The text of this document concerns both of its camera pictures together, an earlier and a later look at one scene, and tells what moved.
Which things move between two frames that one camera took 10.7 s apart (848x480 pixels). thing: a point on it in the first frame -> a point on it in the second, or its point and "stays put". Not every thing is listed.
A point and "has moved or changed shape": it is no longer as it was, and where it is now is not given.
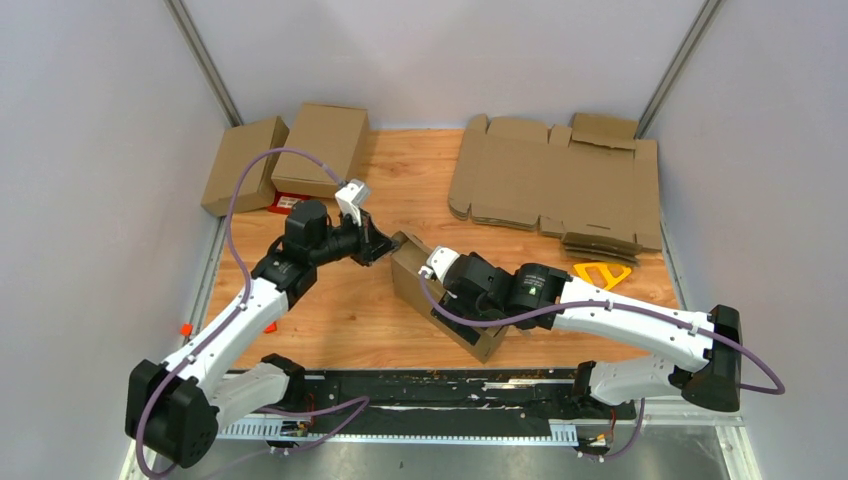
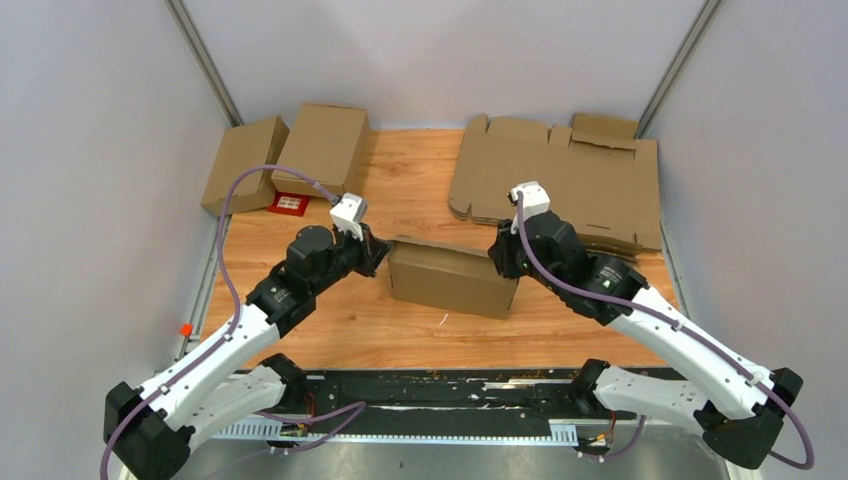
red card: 284,201 stays put
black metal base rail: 496,407 stays put
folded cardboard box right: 336,135 stays put
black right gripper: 454,304 -> 501,250
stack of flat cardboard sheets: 595,187 stays put
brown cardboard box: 409,255 has moved or changed shape
